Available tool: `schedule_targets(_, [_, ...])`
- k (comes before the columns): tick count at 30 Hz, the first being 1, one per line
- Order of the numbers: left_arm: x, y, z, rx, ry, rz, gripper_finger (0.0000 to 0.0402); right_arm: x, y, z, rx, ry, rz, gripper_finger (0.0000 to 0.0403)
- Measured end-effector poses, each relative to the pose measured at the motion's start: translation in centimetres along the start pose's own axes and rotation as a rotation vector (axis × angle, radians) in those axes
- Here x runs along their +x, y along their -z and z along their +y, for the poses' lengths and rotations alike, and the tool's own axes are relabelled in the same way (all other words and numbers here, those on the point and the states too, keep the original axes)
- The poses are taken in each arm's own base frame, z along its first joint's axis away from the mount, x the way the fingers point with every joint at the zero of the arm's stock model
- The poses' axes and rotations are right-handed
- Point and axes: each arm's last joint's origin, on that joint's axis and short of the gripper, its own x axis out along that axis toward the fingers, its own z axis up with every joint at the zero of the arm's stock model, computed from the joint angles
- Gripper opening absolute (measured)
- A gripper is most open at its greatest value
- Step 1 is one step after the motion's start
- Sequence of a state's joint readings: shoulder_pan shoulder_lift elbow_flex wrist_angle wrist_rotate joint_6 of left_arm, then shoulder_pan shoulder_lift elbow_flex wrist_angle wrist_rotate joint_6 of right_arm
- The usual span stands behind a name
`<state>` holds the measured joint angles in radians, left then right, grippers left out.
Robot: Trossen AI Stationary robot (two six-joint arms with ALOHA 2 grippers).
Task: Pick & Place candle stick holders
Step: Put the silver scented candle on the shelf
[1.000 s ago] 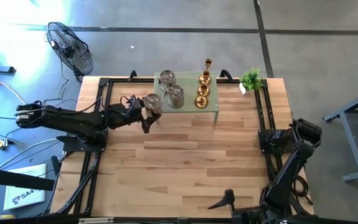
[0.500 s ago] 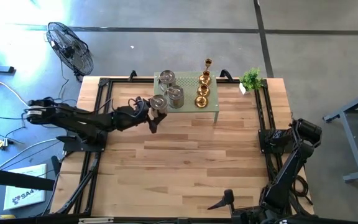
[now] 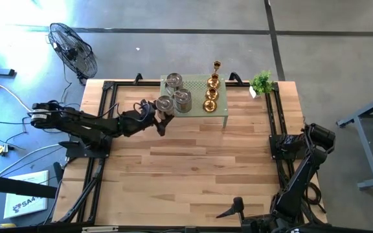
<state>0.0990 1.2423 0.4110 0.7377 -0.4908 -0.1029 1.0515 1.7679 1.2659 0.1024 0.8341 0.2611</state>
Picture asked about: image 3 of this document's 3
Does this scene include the black floor fan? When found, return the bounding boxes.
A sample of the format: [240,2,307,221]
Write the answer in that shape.
[47,22,98,85]

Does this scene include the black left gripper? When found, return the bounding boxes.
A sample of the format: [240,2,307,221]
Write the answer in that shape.
[119,100,175,137]

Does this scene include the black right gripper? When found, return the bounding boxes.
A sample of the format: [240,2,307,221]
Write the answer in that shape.
[216,196,277,233]

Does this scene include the cream power cable yellow plugs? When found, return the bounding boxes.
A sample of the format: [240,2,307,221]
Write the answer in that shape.
[0,66,50,156]

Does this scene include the white printed cardboard box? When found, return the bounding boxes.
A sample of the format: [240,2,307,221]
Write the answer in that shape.
[3,170,50,219]

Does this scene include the grey metal table frame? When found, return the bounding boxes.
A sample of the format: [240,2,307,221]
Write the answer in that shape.
[335,90,373,190]

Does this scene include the black metal beam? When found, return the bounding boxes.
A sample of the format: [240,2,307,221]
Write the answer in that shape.
[0,172,58,199]

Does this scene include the silver candle tin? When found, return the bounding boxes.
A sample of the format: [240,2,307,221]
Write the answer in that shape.
[164,72,184,96]
[155,94,175,121]
[173,88,193,114]

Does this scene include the coiled black cable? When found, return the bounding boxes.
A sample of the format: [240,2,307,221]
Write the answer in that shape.
[302,181,327,214]

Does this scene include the green plant in white pot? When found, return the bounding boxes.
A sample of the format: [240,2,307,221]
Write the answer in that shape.
[249,71,275,100]

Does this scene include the black aluminium table frame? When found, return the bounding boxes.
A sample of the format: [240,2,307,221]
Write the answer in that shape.
[52,79,328,233]

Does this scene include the green perforated metal shelf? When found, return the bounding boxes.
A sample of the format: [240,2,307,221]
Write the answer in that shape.
[159,74,229,129]

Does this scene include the gold candlestick holder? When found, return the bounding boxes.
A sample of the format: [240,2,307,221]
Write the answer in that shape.
[205,73,220,101]
[207,60,222,90]
[202,86,219,113]

